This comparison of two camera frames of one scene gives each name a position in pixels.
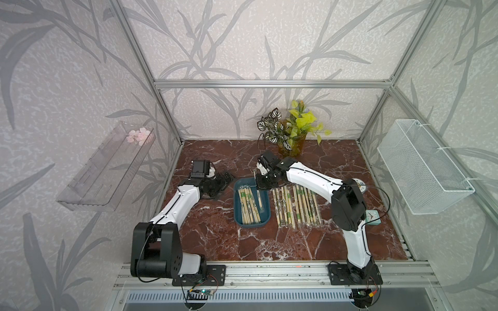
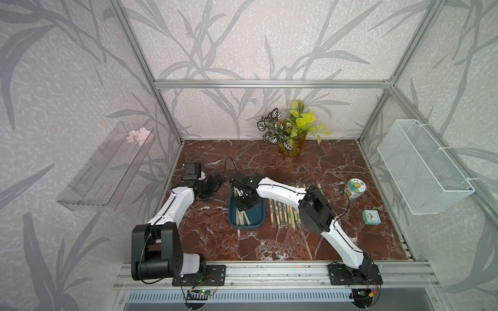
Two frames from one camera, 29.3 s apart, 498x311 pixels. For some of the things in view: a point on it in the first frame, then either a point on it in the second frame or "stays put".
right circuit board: (362, 297) stays put
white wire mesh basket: (426, 181) stays put
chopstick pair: (289, 207) → (297, 218)
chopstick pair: (286, 205) → (292, 214)
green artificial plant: (297, 123) stays put
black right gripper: (259, 184) → (242, 208)
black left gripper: (222, 183) stays put
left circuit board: (199, 294) stays put
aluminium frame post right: (434, 11) stays put
